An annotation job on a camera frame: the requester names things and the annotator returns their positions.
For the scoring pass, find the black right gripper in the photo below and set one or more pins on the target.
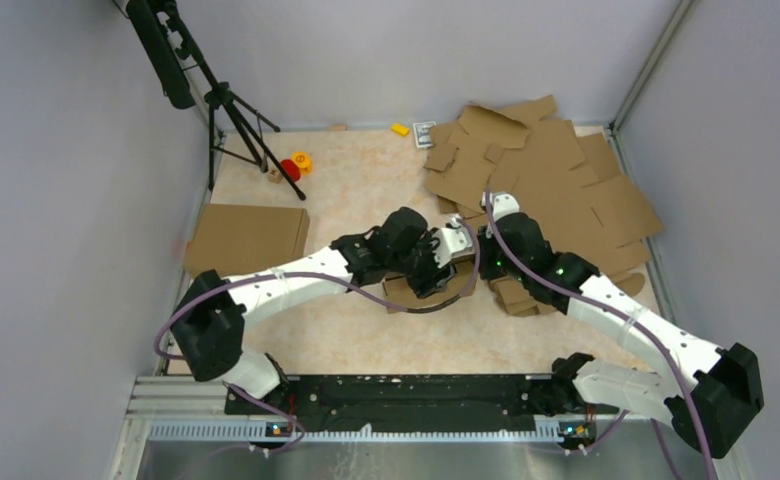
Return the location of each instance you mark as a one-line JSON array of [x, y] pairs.
[[486, 271]]

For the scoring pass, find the small wooden cube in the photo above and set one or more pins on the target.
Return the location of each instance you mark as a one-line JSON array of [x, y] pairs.
[[274, 176]]

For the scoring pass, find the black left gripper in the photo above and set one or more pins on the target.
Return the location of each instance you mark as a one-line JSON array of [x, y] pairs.
[[435, 278]]

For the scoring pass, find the yellow block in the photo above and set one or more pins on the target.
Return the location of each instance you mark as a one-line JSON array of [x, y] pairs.
[[400, 129]]

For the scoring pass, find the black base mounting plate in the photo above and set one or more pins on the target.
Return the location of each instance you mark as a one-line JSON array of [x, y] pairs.
[[463, 403]]

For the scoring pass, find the cardboard box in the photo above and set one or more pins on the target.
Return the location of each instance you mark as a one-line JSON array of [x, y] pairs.
[[456, 280], [244, 239]]

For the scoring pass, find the orange round toy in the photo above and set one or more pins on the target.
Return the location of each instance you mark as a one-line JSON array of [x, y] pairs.
[[303, 162]]

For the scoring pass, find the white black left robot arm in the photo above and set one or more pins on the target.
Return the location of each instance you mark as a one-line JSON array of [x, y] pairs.
[[212, 317]]

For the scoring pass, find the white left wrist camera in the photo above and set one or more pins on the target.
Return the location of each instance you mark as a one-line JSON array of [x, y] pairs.
[[453, 242]]

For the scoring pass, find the folded closed cardboard box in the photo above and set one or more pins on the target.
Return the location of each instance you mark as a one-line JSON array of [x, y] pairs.
[[244, 239]]

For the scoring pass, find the black camera tripod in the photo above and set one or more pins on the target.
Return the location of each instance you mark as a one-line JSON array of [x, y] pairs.
[[173, 52]]

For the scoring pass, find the red round toy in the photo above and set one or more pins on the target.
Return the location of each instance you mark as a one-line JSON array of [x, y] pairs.
[[291, 169]]

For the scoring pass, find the aluminium frame rail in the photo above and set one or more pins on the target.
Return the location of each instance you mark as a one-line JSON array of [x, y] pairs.
[[178, 428]]

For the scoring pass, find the cardboard sheet pile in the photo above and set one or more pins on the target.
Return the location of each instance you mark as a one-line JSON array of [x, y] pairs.
[[570, 184]]

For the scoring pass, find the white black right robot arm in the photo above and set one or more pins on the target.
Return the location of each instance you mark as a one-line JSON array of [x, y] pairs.
[[708, 394]]

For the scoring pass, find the playing card box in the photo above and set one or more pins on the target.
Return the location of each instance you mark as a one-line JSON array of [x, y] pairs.
[[422, 134]]

